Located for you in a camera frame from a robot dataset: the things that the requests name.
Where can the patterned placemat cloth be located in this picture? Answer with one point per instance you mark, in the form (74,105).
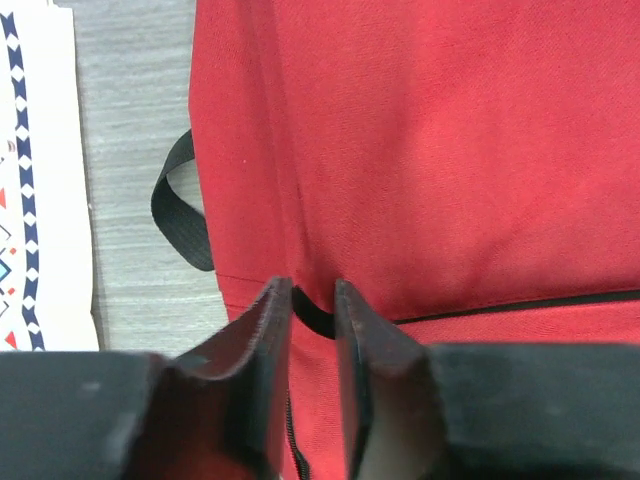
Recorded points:
(46,244)

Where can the red backpack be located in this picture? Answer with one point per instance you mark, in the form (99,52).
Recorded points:
(471,167)

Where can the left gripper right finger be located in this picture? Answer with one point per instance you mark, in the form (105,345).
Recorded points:
(413,410)

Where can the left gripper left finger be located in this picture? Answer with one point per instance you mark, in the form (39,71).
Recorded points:
(214,412)

